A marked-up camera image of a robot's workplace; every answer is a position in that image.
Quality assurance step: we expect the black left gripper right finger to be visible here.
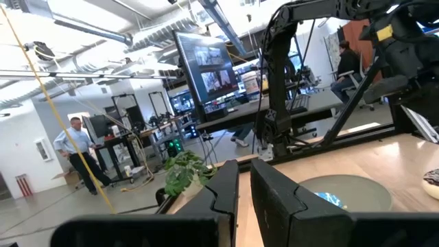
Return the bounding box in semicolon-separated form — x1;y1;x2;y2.
250;158;439;247

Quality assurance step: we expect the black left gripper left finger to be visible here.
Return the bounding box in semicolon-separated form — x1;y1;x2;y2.
49;159;240;247

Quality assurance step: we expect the large blue frosted donut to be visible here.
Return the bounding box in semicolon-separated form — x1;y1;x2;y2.
313;191;348;211

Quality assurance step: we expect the large chocolate frosted donut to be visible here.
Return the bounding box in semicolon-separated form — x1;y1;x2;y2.
421;167;439;201

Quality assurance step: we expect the green potted plant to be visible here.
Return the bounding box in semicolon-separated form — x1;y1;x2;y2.
163;150;217;197

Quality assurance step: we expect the person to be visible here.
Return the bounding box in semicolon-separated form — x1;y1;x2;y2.
229;122;254;148
330;40;364;104
53;116;112;196

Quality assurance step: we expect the white office chair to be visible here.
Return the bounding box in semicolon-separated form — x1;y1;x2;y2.
331;64;377;111

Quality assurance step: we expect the computer with green lights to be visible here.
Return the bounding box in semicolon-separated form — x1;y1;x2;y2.
165;137;185;158

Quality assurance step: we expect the grey-green round plate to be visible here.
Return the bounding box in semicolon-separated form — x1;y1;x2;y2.
298;174;392;213

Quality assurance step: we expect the black standing desk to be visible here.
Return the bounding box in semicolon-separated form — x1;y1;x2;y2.
93;134;142;183

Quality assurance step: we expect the grey office desk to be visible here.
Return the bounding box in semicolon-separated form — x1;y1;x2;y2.
195;89;344;135

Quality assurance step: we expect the black keyboard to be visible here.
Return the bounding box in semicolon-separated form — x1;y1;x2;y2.
285;93;311;116

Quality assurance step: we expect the brown cardboard box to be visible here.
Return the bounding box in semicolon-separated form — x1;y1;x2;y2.
51;169;82;187

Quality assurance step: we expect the large black monitor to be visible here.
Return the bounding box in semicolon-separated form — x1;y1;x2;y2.
172;30;240;108

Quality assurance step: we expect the ceiling light strip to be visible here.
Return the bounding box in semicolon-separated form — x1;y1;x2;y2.
0;69;178;82

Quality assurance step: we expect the black aluminium rig frame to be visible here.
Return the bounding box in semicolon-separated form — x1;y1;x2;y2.
156;51;418;215

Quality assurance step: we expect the yellow hanging cable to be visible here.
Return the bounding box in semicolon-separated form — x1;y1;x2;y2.
0;5;117;215

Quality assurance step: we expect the silver ventilation duct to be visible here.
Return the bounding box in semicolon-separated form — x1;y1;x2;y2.
126;16;209;53

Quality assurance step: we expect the black ceiling cable reel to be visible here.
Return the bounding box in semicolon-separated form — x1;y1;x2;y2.
33;40;56;62

